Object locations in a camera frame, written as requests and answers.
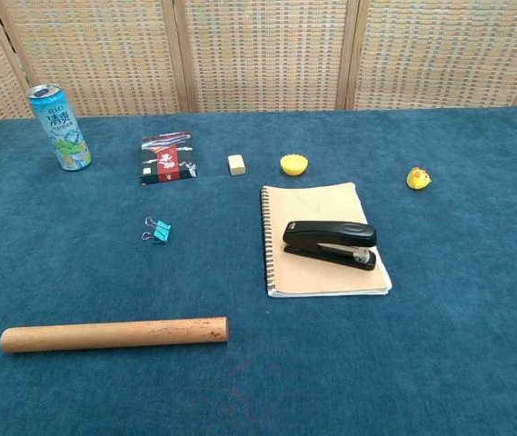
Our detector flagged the yellow toy duck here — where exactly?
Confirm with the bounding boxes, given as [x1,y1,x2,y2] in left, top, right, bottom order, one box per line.
[405,166,433,192]

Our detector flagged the black red card box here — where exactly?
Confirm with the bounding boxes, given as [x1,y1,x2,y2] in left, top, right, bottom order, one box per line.
[139,131,199,186]

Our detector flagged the blue carpet table cover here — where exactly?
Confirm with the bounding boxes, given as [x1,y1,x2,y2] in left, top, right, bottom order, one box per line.
[0,104,517,436]

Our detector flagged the yellow spiral notebook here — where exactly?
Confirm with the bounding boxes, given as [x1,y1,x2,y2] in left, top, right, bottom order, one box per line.
[259,182,393,299]

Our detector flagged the wooden rolling pin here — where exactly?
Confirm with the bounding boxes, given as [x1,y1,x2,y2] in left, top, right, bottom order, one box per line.
[0,316,231,354]

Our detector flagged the teal binder clip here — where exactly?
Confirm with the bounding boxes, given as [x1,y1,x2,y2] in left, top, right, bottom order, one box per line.
[141,216,173,245]

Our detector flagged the black stapler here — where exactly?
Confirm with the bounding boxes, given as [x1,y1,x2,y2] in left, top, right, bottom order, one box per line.
[283,221,378,273]

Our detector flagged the light blue drink can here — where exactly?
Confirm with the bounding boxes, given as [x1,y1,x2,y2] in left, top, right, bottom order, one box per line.
[26,82,93,173]

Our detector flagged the small yellow fluted cup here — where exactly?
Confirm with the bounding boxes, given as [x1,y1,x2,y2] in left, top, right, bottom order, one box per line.
[279,154,309,178]

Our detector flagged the cream white eraser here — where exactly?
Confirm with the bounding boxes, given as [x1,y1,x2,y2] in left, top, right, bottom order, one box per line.
[227,154,248,177]

